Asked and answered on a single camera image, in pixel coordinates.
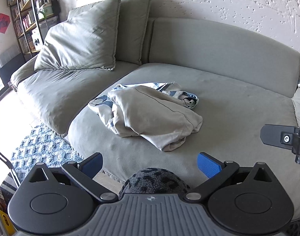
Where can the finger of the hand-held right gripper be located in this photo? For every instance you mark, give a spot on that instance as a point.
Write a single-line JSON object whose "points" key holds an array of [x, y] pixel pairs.
{"points": [[272, 134]]}

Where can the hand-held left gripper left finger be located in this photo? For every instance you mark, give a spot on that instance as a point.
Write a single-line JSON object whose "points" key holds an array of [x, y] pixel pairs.
{"points": [[91, 165]]}

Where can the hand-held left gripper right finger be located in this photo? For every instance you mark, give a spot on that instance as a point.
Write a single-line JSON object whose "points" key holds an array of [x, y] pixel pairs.
{"points": [[210, 166]]}

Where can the beige garment with blue print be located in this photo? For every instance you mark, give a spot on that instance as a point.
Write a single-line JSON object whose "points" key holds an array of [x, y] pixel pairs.
{"points": [[152, 113]]}

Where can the blue patterned rug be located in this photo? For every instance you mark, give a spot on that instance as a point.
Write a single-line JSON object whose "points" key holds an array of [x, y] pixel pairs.
{"points": [[39, 150]]}

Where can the person's leg in spotted pants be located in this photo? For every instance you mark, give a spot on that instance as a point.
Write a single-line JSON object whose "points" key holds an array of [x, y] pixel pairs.
{"points": [[152, 180]]}

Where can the grey sofa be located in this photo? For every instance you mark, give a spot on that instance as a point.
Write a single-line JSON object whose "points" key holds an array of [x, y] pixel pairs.
{"points": [[226, 54]]}

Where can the wooden bookshelf with books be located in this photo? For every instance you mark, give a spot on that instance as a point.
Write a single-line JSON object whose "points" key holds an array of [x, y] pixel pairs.
{"points": [[29, 17]]}

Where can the black metal frame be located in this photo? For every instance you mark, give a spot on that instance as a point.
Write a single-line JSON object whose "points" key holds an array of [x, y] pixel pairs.
{"points": [[7, 164]]}

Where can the red square wall decoration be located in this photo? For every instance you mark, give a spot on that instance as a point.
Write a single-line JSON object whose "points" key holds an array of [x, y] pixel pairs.
{"points": [[1, 22]]}

